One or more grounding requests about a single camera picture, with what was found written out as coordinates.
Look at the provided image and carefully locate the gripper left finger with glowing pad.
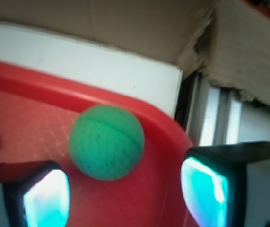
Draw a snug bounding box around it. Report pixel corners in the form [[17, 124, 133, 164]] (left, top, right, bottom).
[[0, 160, 70, 227]]

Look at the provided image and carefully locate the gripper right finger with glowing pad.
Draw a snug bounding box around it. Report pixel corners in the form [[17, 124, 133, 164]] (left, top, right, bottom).
[[181, 141, 270, 227]]

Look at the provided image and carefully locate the green knitted ball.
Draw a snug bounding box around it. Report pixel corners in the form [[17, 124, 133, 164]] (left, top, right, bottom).
[[69, 105, 145, 181]]

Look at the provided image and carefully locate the red plastic tray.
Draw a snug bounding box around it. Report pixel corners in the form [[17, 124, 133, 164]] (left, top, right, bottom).
[[0, 62, 193, 227]]

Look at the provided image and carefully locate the brown cardboard panel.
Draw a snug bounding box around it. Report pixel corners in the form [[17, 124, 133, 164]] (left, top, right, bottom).
[[0, 0, 270, 106]]

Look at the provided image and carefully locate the aluminium frame rail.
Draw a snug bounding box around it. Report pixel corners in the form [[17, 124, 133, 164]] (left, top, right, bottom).
[[186, 74, 242, 146]]

